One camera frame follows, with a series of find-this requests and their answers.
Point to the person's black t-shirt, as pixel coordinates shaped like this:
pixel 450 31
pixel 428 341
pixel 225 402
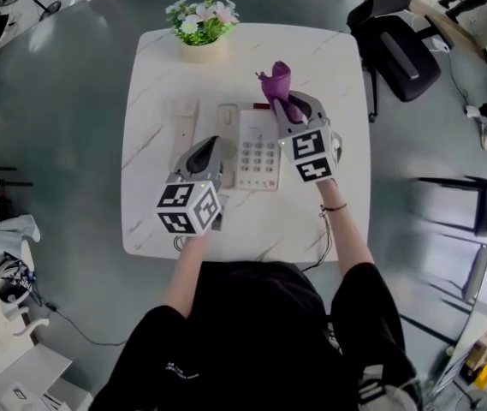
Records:
pixel 247 336

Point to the black white headset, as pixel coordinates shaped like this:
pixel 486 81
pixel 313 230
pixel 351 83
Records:
pixel 12 287

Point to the beige desk telephone base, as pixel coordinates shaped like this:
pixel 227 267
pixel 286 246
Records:
pixel 256 165

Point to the white power strip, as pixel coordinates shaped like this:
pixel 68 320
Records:
pixel 440 44

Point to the black office chair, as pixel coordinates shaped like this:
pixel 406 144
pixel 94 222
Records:
pixel 397 62

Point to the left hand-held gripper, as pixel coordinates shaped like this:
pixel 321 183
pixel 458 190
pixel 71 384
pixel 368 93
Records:
pixel 185 208

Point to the black wristband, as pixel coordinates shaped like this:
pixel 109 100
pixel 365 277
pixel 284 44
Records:
pixel 337 207

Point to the purple cloth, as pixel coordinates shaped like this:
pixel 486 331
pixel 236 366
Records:
pixel 277 84

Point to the person's left forearm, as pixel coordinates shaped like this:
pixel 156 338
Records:
pixel 185 272

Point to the white side table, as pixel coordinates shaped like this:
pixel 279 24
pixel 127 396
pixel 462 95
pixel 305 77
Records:
pixel 20 377

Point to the black white striped fabric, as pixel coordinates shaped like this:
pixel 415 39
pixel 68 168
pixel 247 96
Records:
pixel 373 383

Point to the beige telephone handset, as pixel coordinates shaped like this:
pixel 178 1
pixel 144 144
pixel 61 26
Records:
pixel 184 118

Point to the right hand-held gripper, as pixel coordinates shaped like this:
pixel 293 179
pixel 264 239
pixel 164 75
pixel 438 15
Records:
pixel 311 152

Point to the potted flower plant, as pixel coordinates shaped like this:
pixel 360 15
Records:
pixel 202 51

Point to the yellow object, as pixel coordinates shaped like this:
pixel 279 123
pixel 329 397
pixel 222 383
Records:
pixel 485 377

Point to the person's right forearm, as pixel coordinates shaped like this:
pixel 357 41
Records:
pixel 346 238

